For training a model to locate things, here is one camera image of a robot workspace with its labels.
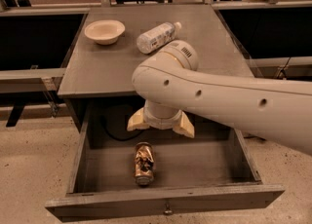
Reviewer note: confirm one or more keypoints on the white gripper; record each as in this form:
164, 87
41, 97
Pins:
161, 120

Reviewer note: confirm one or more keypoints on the crushed orange soda can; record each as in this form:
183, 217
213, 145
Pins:
144, 164

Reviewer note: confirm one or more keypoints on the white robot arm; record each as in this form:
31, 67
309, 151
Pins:
277, 110

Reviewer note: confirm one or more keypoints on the open grey wooden drawer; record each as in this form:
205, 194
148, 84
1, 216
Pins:
213, 171

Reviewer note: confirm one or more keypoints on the small metal drawer knob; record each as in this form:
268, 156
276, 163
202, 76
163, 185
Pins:
168, 210

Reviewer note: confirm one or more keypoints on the clear plastic water bottle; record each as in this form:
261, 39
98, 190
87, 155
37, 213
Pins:
157, 37

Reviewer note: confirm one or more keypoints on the beige ceramic bowl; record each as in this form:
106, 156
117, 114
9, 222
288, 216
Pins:
104, 32

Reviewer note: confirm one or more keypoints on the grey metal rail frame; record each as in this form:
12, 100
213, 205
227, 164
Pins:
24, 81

